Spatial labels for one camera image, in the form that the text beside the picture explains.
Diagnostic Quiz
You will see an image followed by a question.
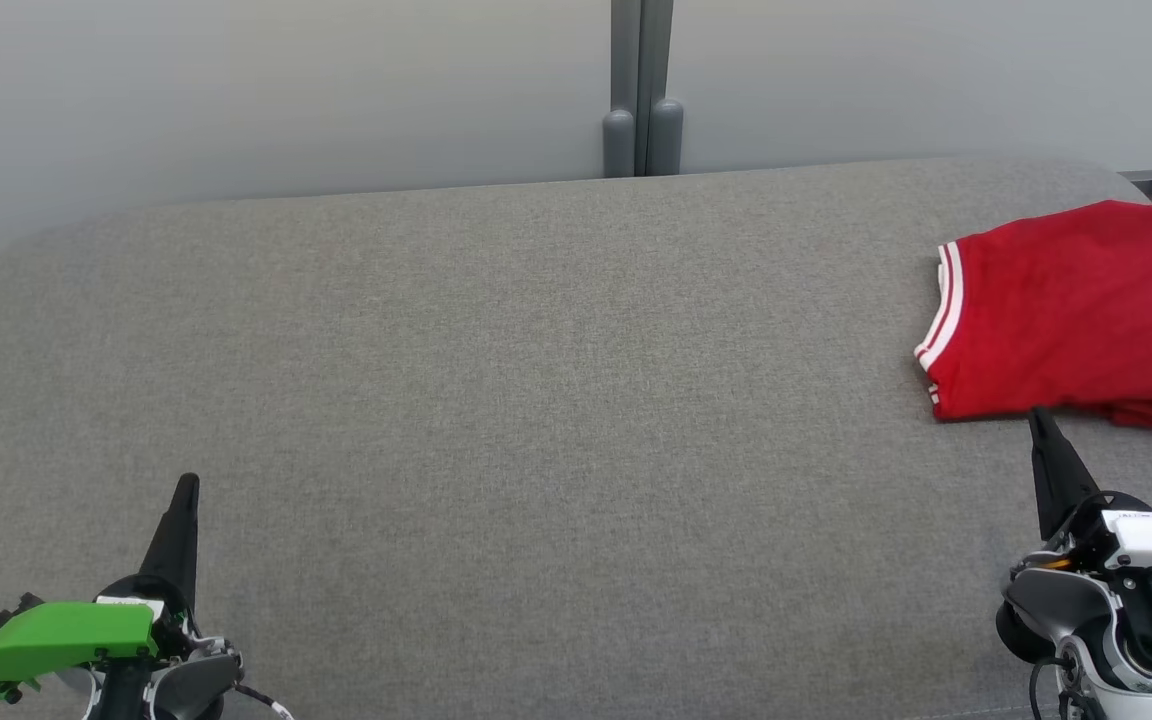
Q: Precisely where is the grey partition post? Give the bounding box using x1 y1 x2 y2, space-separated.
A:
642 0 685 178
602 0 643 179

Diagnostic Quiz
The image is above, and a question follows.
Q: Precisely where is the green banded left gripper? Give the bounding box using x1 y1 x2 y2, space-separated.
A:
0 472 202 703

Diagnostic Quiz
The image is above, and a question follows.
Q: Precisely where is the red white basketball jersey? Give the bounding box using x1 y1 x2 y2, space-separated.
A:
913 198 1152 423

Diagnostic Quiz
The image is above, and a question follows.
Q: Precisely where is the grey fabric sofa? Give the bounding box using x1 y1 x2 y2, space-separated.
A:
0 155 1152 720

